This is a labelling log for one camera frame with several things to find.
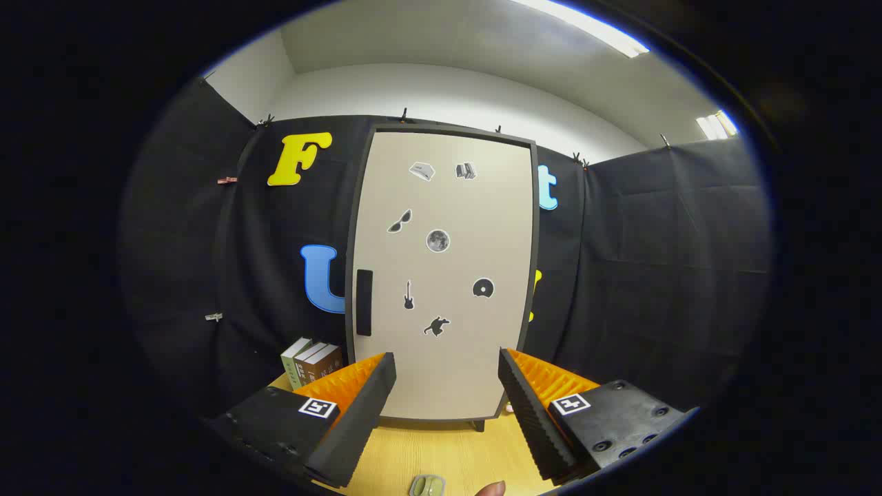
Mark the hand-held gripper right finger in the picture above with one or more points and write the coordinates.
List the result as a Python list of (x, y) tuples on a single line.
[(534, 427)]

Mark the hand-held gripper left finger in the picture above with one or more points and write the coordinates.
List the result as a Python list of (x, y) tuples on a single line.
[(358, 427)]

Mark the brown book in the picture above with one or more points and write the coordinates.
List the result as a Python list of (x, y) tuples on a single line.
[(303, 368), (324, 362)]

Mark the green and white book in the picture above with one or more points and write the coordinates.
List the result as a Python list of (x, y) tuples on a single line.
[(289, 365)]

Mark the grey cabinet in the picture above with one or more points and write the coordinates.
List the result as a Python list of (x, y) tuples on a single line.
[(349, 262)]

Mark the black backdrop cloth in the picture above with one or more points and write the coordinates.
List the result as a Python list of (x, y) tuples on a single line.
[(654, 275)]

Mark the small ceiling light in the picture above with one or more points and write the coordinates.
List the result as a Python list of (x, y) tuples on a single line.
[(713, 126)]

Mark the long ceiling light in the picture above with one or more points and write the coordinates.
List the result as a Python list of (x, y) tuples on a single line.
[(592, 27)]

